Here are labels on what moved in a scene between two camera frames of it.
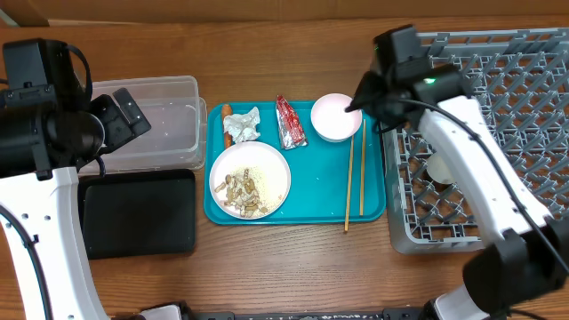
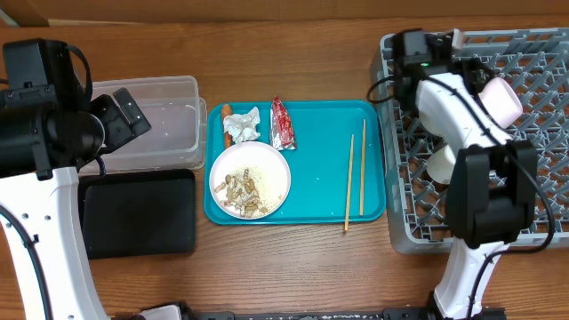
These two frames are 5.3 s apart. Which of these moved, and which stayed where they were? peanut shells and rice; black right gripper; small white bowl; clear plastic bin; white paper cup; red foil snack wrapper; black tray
Moved: small white bowl; black right gripper; red foil snack wrapper
Stayed: peanut shells and rice; white paper cup; clear plastic bin; black tray
